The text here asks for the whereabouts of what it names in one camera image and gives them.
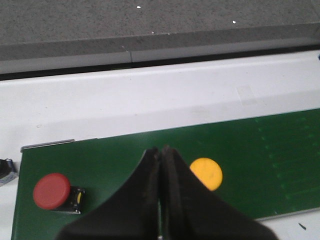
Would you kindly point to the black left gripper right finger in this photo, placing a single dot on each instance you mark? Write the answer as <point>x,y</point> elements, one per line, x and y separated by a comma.
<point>190,211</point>

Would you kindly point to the grey stone slab left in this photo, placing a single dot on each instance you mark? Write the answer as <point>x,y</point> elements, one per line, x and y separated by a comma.
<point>153,29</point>

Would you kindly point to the small black screw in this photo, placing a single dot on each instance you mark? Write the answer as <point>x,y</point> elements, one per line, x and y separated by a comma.
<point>302,226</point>

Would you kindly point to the green conveyor belt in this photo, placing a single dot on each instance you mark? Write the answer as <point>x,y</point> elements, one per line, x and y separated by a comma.
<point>270,165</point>

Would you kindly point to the yellow mushroom push button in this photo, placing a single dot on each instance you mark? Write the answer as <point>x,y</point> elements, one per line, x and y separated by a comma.
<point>208,172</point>

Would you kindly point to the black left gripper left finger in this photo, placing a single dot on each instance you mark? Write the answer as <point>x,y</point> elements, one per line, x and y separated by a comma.
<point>131,213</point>

